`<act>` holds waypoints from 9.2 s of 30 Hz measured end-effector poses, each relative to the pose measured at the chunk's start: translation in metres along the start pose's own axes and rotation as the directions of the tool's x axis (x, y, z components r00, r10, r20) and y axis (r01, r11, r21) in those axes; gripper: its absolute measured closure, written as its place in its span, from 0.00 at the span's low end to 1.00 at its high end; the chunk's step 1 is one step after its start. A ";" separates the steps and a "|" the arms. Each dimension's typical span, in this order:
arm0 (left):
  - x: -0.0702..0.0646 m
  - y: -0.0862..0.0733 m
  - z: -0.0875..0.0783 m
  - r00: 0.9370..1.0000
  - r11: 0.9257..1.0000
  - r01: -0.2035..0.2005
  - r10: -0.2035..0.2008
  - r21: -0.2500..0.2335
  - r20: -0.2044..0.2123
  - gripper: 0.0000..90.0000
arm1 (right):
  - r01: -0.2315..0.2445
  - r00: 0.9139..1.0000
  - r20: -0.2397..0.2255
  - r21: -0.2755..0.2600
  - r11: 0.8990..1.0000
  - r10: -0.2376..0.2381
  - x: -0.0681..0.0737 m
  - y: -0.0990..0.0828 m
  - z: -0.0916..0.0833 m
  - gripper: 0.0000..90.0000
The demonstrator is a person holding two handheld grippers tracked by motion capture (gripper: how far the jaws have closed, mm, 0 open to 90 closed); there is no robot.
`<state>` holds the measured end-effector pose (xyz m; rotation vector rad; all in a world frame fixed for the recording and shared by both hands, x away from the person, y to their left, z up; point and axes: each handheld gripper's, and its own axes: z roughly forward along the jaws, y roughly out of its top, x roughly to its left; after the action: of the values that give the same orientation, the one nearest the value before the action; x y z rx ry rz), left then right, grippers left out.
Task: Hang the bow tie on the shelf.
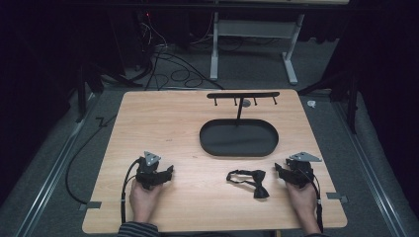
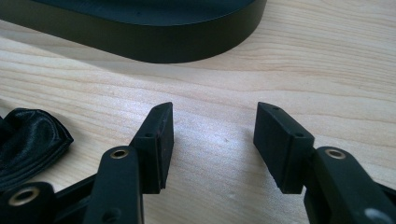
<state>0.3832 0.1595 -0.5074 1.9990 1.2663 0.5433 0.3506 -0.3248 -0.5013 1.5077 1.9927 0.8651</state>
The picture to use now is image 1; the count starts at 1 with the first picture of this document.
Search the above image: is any black metal stand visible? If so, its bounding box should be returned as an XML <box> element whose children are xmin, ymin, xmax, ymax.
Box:
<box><xmin>296</xmin><ymin>70</ymin><xmax>360</xmax><ymax>135</ymax></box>
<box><xmin>74</xmin><ymin>62</ymin><xmax>144</xmax><ymax>124</ymax></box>

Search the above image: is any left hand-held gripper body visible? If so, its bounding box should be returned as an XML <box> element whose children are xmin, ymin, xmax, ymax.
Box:
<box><xmin>134</xmin><ymin>150</ymin><xmax>167</xmax><ymax>191</ymax></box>

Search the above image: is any right hand-held gripper cable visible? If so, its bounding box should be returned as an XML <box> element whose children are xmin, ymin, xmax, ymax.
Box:
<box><xmin>302</xmin><ymin>169</ymin><xmax>325</xmax><ymax>234</ymax></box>

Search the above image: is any black hook rack with tray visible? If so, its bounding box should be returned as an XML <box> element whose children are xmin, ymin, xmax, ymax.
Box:
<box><xmin>199</xmin><ymin>91</ymin><xmax>282</xmax><ymax>158</ymax></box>

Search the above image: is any black bow tie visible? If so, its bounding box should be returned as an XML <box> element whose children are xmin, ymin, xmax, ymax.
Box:
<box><xmin>225</xmin><ymin>169</ymin><xmax>271</xmax><ymax>200</ymax></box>

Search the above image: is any metal floor rail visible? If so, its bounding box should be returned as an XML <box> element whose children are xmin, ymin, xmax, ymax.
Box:
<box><xmin>330</xmin><ymin>100</ymin><xmax>409</xmax><ymax>237</ymax></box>
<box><xmin>13</xmin><ymin>93</ymin><xmax>100</xmax><ymax>237</ymax></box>

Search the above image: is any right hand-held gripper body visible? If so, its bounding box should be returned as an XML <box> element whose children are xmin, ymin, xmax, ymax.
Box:
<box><xmin>284</xmin><ymin>151</ymin><xmax>323</xmax><ymax>190</ymax></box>

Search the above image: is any hand-held gripper cable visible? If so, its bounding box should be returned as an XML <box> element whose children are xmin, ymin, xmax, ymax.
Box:
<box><xmin>120</xmin><ymin>158</ymin><xmax>142</xmax><ymax>225</ymax></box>
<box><xmin>302</xmin><ymin>169</ymin><xmax>325</xmax><ymax>234</ymax></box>

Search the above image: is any left hand-held gripper cable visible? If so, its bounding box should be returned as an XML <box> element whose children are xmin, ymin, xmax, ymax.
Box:
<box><xmin>120</xmin><ymin>158</ymin><xmax>142</xmax><ymax>225</ymax></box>

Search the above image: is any bundle of floor cables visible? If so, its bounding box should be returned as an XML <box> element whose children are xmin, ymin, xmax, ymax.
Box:
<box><xmin>133</xmin><ymin>12</ymin><xmax>226</xmax><ymax>92</ymax></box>

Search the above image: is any person's right hand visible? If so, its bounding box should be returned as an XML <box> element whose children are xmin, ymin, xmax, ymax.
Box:
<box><xmin>285</xmin><ymin>180</ymin><xmax>320</xmax><ymax>228</ymax></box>

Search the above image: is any black floor cable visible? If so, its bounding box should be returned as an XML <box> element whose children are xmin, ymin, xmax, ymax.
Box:
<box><xmin>64</xmin><ymin>114</ymin><xmax>117</xmax><ymax>205</ymax></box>

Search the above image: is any grey tape piece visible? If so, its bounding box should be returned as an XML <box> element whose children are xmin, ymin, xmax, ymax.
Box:
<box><xmin>325</xmin><ymin>192</ymin><xmax>349</xmax><ymax>204</ymax></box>
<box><xmin>78</xmin><ymin>200</ymin><xmax>103</xmax><ymax>212</ymax></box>

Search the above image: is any white metal table frame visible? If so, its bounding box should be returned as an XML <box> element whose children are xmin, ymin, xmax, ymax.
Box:
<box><xmin>209</xmin><ymin>11</ymin><xmax>306</xmax><ymax>86</ymax></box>

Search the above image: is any person's left hand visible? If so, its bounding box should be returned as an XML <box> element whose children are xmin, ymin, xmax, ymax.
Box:
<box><xmin>128</xmin><ymin>179</ymin><xmax>164</xmax><ymax>225</ymax></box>

